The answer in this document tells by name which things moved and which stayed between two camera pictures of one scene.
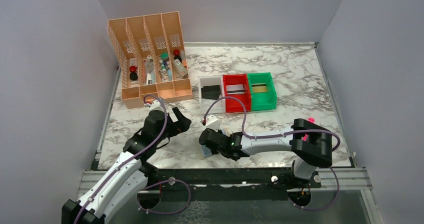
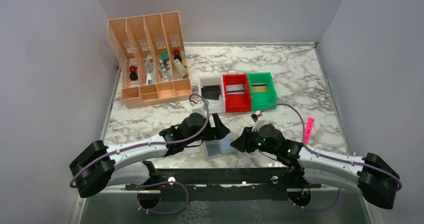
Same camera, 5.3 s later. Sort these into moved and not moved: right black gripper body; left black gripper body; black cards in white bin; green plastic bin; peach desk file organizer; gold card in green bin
Moved: left black gripper body; right black gripper body
Not moved: peach desk file organizer; gold card in green bin; green plastic bin; black cards in white bin
